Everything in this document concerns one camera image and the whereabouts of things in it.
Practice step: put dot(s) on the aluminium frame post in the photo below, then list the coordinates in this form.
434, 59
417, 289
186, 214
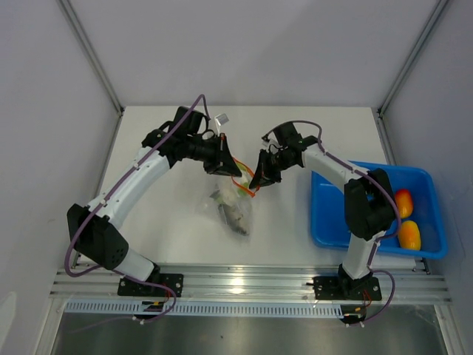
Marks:
81, 36
420, 42

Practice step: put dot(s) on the blue plastic tray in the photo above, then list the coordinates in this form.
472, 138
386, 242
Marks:
329, 230

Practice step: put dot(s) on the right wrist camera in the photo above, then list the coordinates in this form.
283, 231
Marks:
285, 134

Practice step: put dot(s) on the white slotted cable duct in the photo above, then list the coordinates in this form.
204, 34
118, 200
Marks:
197, 308

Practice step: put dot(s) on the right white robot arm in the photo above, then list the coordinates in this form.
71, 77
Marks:
369, 205

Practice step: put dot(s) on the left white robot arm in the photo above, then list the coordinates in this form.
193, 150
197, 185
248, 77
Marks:
94, 229

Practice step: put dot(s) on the aluminium mounting rail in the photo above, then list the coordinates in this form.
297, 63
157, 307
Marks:
257, 284

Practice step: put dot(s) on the left aluminium frame post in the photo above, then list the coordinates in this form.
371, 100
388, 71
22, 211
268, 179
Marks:
81, 36

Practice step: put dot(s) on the clear zip bag orange zipper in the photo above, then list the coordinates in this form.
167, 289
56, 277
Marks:
245, 205

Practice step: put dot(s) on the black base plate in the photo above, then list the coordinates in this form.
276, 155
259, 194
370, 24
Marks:
329, 288
129, 288

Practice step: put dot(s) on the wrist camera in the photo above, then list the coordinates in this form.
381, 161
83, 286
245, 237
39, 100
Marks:
285, 134
219, 121

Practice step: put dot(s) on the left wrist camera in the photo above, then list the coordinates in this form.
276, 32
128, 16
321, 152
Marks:
219, 121

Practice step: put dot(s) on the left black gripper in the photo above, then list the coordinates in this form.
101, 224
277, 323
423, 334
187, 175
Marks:
217, 164

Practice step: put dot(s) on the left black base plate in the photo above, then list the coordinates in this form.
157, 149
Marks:
129, 288

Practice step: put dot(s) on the right aluminium frame post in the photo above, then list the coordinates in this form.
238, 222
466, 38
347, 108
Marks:
420, 42

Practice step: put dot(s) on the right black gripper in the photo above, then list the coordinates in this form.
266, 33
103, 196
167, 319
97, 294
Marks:
261, 177

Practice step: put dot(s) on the white toy cauliflower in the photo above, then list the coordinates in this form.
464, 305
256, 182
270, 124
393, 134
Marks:
230, 190

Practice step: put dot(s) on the grey toy fish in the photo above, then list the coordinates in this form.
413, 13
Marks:
234, 218

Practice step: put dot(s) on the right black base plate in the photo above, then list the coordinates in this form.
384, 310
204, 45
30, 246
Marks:
329, 288

